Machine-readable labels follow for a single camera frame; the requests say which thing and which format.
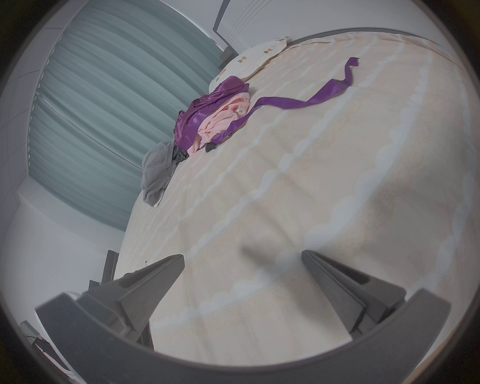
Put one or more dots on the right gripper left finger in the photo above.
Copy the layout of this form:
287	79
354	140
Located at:
146	292

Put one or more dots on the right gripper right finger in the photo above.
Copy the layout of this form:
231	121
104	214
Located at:
348	296

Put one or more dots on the bed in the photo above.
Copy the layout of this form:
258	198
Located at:
318	168

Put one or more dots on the black chest of drawers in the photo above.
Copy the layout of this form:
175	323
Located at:
110	266

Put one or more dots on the grey garment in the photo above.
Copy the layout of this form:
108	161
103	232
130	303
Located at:
157	176

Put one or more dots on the blue-green curtain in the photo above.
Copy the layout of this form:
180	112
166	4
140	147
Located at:
82	168
123	75

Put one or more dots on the black garment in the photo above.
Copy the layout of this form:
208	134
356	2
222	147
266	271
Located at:
180	153

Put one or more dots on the purple satin garment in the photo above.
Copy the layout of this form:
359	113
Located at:
195	116

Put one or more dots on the pink garment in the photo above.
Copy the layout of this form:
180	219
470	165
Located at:
221	116

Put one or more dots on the grey bedside table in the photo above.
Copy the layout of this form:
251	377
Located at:
227	55

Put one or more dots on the white printed pillow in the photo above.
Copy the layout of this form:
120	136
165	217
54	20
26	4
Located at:
247	60

